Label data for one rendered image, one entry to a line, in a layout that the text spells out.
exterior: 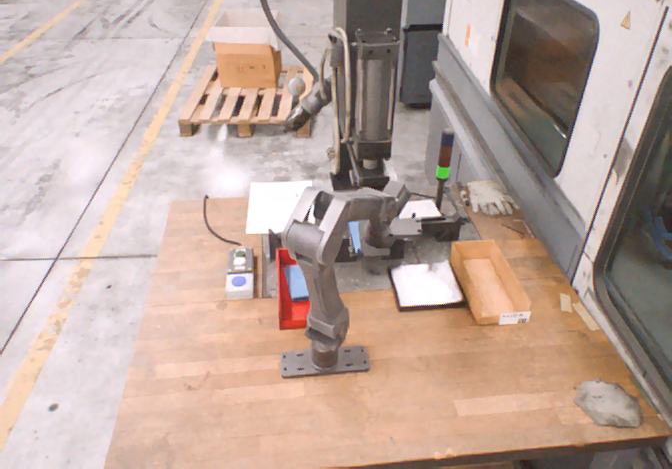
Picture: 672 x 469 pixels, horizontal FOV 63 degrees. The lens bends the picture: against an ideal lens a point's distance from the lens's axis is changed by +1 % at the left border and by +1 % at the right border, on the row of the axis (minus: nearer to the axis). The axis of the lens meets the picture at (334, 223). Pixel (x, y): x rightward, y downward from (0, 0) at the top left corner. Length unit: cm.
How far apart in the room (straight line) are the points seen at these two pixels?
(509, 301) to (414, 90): 332
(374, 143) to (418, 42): 320
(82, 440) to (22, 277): 115
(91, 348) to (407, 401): 180
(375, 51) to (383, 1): 13
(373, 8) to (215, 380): 90
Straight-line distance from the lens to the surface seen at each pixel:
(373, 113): 131
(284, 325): 133
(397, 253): 154
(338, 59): 137
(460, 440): 119
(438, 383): 126
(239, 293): 142
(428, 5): 444
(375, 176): 137
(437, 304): 140
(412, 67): 456
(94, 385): 258
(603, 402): 131
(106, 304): 292
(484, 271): 155
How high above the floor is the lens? 188
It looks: 35 degrees down
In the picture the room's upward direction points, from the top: straight up
